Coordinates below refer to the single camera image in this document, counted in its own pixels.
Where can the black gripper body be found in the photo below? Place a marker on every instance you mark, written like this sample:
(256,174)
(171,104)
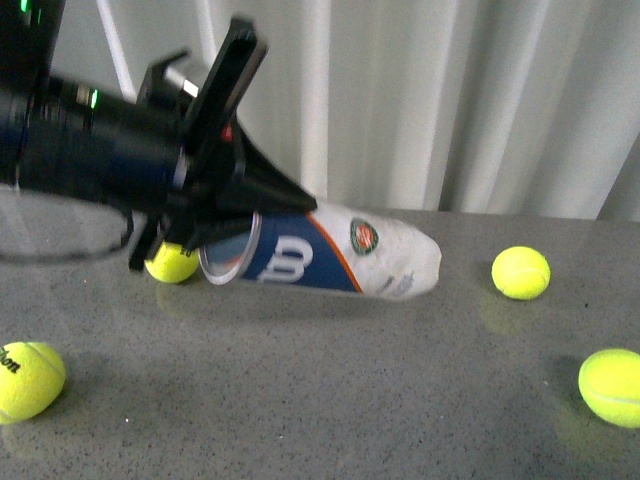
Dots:
(214,108)

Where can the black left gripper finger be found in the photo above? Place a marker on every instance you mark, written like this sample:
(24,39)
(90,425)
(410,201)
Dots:
(231,181)

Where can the blue white tennis ball can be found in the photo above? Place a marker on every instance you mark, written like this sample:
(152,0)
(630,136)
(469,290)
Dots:
(332,248)

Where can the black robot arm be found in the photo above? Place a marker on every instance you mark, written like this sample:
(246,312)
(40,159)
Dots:
(71,140)

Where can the Head Team yellow tennis ball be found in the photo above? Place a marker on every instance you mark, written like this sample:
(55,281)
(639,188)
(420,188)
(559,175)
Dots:
(172,264)

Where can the plain yellow tennis ball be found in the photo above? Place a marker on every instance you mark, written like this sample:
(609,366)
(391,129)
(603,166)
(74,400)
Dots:
(521,273)

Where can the Wilson yellow tennis ball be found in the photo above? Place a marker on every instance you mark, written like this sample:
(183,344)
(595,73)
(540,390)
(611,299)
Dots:
(32,377)

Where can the Roland Garros yellow tennis ball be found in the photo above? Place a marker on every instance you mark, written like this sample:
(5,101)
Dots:
(608,381)

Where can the white pleated curtain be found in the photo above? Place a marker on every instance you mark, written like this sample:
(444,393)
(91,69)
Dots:
(497,107)

